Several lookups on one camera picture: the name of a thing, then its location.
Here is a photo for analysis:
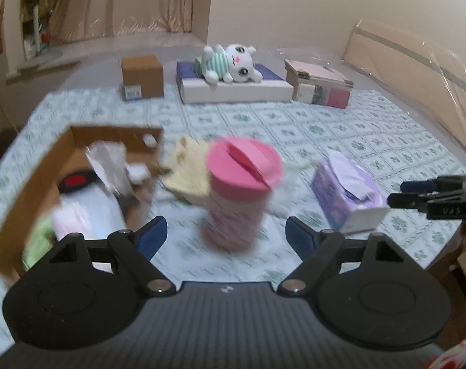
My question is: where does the white flat box navy top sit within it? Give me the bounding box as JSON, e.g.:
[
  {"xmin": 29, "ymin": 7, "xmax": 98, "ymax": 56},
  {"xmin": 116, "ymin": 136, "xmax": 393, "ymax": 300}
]
[{"xmin": 176, "ymin": 61, "xmax": 295, "ymax": 105}]

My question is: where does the green cloth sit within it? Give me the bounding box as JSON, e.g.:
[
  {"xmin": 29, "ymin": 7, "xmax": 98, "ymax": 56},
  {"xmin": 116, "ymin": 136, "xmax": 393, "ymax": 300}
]
[{"xmin": 21, "ymin": 215, "xmax": 59, "ymax": 270}]

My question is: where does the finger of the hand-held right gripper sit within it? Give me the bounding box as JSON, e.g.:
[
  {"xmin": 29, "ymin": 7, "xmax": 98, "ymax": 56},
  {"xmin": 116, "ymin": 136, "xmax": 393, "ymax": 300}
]
[
  {"xmin": 387, "ymin": 193, "xmax": 436, "ymax": 210},
  {"xmin": 401, "ymin": 179, "xmax": 440, "ymax": 193}
]

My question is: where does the red and white cloth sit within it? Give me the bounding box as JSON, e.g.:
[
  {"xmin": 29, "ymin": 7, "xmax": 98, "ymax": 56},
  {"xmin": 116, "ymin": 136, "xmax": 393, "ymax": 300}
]
[{"xmin": 428, "ymin": 339, "xmax": 466, "ymax": 369}]

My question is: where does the white plush toy striped shirt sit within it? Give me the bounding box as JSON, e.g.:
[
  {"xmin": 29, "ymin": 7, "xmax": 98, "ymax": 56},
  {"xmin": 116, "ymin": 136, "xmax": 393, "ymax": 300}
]
[{"xmin": 194, "ymin": 43, "xmax": 264, "ymax": 85}]

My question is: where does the pink lidded cup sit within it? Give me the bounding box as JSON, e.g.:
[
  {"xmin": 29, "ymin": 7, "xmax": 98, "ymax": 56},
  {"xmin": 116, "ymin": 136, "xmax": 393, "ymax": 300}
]
[{"xmin": 200, "ymin": 136, "xmax": 284, "ymax": 255}]

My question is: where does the black and red gadget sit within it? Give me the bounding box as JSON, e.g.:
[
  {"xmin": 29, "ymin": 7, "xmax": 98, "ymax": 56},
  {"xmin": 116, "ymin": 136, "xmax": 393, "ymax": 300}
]
[{"xmin": 58, "ymin": 169, "xmax": 99, "ymax": 195}]

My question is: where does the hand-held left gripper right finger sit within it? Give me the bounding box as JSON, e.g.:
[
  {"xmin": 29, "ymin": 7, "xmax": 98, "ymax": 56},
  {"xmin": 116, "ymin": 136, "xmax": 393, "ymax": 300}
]
[{"xmin": 277, "ymin": 216, "xmax": 430, "ymax": 297}]

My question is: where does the yellow cloth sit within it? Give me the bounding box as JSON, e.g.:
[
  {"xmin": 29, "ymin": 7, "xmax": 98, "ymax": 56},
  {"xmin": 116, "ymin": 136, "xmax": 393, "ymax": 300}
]
[{"xmin": 157, "ymin": 136, "xmax": 213, "ymax": 205}]

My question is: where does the large cardboard box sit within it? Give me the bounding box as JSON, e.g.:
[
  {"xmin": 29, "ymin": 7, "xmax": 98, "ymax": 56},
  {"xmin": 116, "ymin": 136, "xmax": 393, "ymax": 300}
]
[{"xmin": 0, "ymin": 124, "xmax": 165, "ymax": 282}]

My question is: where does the purple tissue pack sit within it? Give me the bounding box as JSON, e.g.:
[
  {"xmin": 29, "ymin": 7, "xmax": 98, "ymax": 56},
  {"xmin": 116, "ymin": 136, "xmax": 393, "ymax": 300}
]
[{"xmin": 311, "ymin": 150, "xmax": 389, "ymax": 235}]

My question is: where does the small closed cardboard box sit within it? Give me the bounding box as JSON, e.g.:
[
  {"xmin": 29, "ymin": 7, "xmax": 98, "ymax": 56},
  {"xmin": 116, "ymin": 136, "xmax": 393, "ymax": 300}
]
[{"xmin": 121, "ymin": 55, "xmax": 165, "ymax": 101}]

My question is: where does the plastic wrapped wooden headboard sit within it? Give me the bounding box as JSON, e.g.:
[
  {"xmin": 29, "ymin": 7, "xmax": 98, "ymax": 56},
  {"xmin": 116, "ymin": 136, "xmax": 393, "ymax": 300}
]
[{"xmin": 342, "ymin": 19, "xmax": 466, "ymax": 155}]

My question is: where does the pale pink cloth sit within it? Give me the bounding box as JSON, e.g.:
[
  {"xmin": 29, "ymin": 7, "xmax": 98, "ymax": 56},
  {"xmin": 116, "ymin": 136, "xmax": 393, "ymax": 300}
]
[{"xmin": 51, "ymin": 202, "xmax": 88, "ymax": 240}]

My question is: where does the green floral printed bed sheet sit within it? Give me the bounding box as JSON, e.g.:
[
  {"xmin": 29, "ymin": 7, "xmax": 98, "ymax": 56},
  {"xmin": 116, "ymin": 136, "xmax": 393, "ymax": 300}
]
[{"xmin": 0, "ymin": 85, "xmax": 466, "ymax": 301}]

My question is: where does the beige curtain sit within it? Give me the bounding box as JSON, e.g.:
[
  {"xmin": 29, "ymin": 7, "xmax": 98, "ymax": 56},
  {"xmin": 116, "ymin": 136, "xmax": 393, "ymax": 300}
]
[{"xmin": 47, "ymin": 0, "xmax": 217, "ymax": 44}]

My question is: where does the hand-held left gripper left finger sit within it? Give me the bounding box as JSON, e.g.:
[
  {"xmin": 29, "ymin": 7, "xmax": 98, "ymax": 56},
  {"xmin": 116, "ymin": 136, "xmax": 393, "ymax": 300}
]
[{"xmin": 23, "ymin": 216, "xmax": 176, "ymax": 297}]

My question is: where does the wooden bed frame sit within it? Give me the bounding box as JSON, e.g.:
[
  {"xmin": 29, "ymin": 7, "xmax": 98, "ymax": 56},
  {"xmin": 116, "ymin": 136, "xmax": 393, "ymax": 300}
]
[{"xmin": 428, "ymin": 215, "xmax": 466, "ymax": 339}]

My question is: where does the white plastic bag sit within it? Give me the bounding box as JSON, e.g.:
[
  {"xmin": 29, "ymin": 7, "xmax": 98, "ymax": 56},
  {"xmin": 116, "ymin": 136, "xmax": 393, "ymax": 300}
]
[{"xmin": 84, "ymin": 141, "xmax": 136, "ymax": 197}]

